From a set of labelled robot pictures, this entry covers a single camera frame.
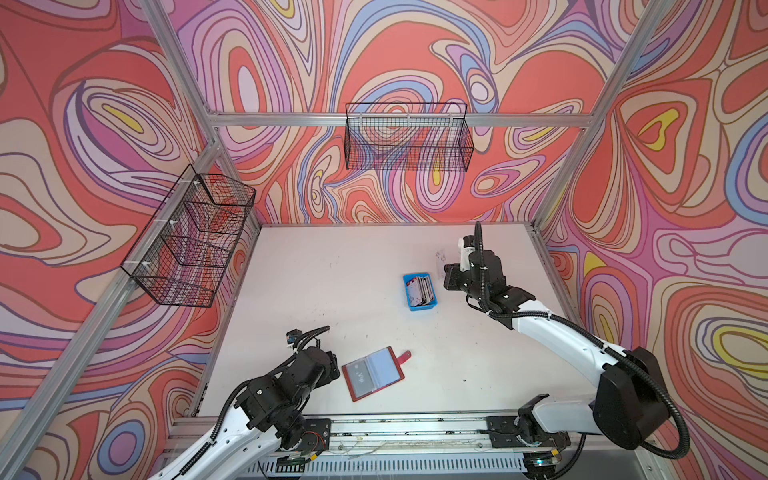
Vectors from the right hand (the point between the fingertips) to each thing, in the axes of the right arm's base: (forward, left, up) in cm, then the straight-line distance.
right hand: (447, 272), depth 85 cm
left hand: (-21, +33, -10) cm, 40 cm away
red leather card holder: (-22, +22, -16) cm, 35 cm away
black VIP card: (-24, +26, -16) cm, 39 cm away
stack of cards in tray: (+2, +7, -13) cm, 15 cm away
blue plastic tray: (+8, +10, -14) cm, 19 cm away
